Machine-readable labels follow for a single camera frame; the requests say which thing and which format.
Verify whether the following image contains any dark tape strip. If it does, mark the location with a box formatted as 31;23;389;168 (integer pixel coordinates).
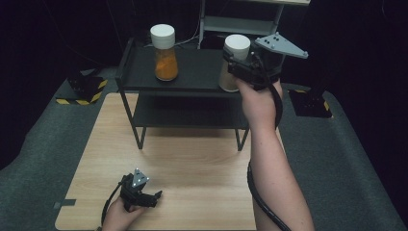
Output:
53;198;77;210

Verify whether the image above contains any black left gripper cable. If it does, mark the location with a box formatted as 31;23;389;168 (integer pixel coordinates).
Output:
100;180;129;226

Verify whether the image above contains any person's left hand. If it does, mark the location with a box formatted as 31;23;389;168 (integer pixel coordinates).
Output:
101;195;147;231

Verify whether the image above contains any jar of beige powder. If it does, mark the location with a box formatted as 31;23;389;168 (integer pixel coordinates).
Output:
218;34;252;93

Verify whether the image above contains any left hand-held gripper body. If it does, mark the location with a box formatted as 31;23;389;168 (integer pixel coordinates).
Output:
119;167;151;214

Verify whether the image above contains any black metal shelf rack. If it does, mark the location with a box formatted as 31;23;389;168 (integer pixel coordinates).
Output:
115;37;254;152

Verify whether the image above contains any grey metal shelving unit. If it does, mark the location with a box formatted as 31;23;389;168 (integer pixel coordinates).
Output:
196;0;312;49

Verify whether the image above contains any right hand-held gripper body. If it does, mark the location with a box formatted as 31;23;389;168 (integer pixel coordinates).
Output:
237;32;310;91

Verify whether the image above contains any white cable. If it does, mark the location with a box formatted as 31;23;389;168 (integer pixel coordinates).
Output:
143;18;201;48

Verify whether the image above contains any black yellow striped stand base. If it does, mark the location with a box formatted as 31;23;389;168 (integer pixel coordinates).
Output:
288;89;333;119
56;74;109;106

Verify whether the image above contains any person's right hand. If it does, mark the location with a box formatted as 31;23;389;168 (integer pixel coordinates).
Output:
235;78;284;131

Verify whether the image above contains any jar of orange powder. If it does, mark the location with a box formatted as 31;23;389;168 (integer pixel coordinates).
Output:
149;23;179;82

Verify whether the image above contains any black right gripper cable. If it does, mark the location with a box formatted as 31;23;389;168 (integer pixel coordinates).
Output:
245;81;293;231

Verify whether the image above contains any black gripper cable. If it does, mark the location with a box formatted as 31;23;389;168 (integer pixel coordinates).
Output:
245;81;293;231
100;180;129;226

